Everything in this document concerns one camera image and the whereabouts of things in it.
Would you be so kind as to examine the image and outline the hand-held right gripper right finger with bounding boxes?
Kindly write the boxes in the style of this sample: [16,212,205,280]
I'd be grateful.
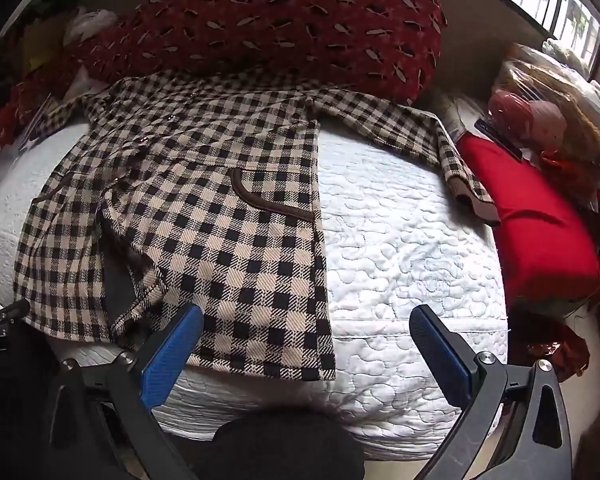
[409,304,573,480]

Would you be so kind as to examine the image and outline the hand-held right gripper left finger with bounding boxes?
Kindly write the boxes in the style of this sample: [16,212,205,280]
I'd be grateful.
[45,302,204,480]

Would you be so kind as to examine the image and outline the clear plastic bag of clothes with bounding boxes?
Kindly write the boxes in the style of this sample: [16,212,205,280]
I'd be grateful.
[487,42,600,201]

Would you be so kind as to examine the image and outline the white plastic bag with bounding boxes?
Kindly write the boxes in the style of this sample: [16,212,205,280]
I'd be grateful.
[62,9,121,46]

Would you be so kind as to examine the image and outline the red shiny wrapping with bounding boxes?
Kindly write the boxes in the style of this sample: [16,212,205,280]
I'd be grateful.
[525,322,591,381]

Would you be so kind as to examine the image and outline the black flat case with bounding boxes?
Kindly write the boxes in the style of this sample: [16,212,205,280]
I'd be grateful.
[474,117,523,161]

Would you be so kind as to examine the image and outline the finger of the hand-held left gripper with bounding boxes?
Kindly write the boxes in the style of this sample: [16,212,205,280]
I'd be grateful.
[0,299,31,328]

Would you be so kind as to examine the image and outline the red patterned blanket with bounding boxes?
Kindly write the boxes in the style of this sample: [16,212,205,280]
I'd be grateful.
[0,0,448,173]

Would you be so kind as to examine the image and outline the red cloth at bedside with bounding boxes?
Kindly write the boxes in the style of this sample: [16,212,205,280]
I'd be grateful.
[457,135,600,306]

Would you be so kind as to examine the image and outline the white quilted mattress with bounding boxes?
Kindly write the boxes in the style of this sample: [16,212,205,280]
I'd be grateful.
[0,95,511,461]

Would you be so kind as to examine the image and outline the beige black plaid coat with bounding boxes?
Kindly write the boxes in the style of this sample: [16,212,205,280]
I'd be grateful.
[12,71,501,382]

